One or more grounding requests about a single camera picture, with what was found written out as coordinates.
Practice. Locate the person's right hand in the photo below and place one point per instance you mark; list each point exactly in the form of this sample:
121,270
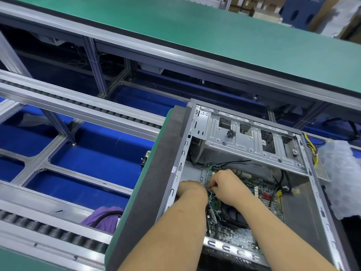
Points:
231,189

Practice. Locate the person's left hand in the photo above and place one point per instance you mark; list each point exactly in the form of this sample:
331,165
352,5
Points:
192,192

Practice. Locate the metal heatsink cooler fan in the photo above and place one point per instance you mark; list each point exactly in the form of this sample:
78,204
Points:
231,214

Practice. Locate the green motherboard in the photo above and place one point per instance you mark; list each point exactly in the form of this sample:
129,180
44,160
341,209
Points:
242,234

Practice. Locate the black and silver computer case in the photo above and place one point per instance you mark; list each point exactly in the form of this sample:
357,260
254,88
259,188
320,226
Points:
254,138

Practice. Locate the grey power supply unit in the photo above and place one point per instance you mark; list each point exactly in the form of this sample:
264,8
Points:
316,152

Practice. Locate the person's right forearm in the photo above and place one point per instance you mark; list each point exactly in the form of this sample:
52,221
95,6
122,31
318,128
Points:
282,240

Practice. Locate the person's left forearm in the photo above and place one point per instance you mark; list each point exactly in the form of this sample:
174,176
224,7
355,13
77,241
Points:
169,240

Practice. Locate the small purple object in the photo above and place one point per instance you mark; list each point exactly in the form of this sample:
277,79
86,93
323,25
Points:
102,217

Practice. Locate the white bubble wrap bag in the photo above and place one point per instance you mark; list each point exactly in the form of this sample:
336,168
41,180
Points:
344,177

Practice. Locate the green conveyor belt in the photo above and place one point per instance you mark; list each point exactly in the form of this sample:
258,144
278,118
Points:
225,36

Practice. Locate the aluminium roller conveyor rail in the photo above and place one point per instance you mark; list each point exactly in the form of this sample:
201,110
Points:
79,101

